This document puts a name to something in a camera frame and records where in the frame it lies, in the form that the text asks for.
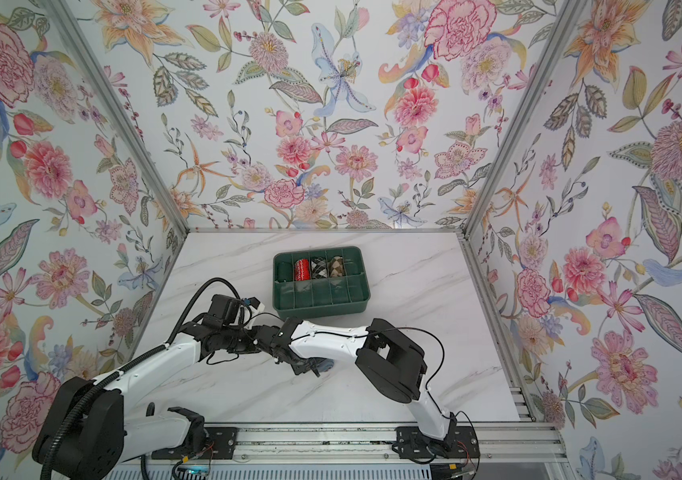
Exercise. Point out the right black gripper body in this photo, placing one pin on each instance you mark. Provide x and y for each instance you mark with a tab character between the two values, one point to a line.
301	370

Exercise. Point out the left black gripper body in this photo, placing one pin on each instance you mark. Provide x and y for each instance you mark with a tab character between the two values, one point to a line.
238	340

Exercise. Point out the blue green orange sock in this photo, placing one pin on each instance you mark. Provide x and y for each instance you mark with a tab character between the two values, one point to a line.
321	365

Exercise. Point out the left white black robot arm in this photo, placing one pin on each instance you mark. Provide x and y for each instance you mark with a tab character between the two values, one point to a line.
87	431

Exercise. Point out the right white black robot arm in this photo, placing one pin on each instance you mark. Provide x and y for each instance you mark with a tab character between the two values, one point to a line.
392	362

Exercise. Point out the green plastic divider tray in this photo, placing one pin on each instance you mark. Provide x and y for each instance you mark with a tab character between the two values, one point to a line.
318	298

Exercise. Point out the red rolled sock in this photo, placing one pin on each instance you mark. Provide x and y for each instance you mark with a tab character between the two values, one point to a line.
302	270

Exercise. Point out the black white patterned rolled sock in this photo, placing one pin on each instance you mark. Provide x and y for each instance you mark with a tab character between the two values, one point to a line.
319	268

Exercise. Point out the brown patterned rolled sock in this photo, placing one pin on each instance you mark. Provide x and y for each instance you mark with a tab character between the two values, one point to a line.
337	267

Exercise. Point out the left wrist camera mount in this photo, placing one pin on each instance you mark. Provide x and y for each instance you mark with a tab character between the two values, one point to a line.
254	305

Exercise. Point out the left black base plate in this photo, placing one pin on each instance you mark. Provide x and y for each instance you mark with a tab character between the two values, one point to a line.
201	441

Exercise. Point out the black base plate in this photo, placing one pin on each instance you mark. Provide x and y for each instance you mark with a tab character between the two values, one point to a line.
201	441
461	443

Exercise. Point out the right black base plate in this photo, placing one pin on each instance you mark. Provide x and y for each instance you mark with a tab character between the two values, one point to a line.
461	443

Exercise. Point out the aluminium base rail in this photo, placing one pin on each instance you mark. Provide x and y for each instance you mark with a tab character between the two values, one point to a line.
368	443

